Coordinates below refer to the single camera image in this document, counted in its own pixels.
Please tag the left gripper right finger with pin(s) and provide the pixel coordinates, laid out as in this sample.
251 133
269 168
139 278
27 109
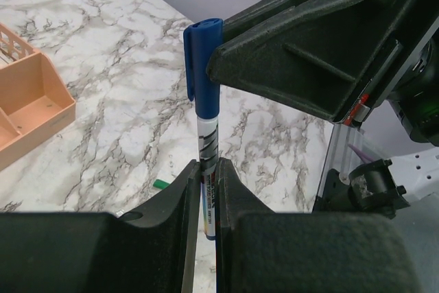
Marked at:
259 250

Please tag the green pen cap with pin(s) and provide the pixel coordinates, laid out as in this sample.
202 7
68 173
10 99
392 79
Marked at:
160 184

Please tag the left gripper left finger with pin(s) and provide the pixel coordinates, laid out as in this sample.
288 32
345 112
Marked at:
148 249

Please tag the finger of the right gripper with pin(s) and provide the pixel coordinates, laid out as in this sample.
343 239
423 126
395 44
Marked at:
321 56

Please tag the blue-end white marker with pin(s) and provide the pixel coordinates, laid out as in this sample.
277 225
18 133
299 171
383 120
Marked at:
208 158

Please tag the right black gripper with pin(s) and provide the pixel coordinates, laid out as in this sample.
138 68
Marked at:
414 99

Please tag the blue pen cap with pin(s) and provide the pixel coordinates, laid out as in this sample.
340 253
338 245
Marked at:
200 41

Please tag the orange plastic desk organizer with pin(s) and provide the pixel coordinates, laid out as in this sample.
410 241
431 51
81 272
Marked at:
35 102

